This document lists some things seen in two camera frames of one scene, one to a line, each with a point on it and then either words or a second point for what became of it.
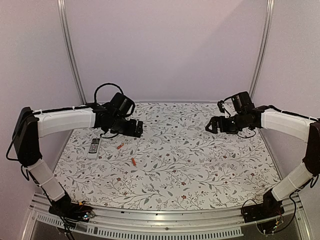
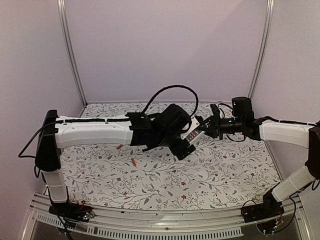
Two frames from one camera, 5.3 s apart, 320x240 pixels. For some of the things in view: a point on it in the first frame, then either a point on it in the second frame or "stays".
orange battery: [133, 161] stays
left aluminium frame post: [62, 8] stays
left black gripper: [130, 131] → [178, 151]
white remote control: [92, 153] → [195, 136]
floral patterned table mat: [176, 164] stays
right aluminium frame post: [269, 16] stays
